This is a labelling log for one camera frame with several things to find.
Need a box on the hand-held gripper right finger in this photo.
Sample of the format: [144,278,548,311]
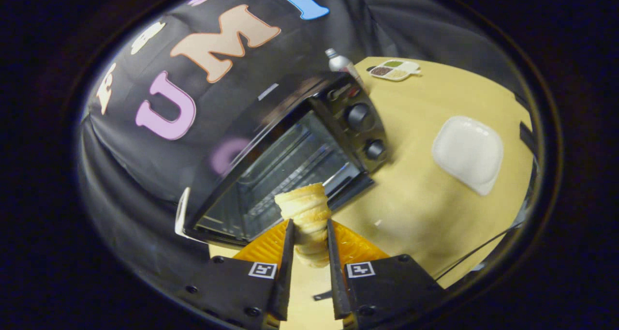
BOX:
[326,219,445,330]

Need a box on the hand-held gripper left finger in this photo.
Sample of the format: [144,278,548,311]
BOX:
[177,219,295,330]

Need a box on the ridged bread roll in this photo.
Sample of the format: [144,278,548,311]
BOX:
[274,182,332,269]

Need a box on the black toaster oven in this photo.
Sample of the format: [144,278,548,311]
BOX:
[184,71,390,302]

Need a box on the white square plate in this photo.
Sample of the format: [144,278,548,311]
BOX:
[431,116,504,196]

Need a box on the silver bottle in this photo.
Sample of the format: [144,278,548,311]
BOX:
[325,48,366,89]

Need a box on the white divided condiment dish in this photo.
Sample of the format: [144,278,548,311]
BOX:
[366,59,421,82]

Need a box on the black cable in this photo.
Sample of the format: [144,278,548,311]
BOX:
[434,223,525,281]

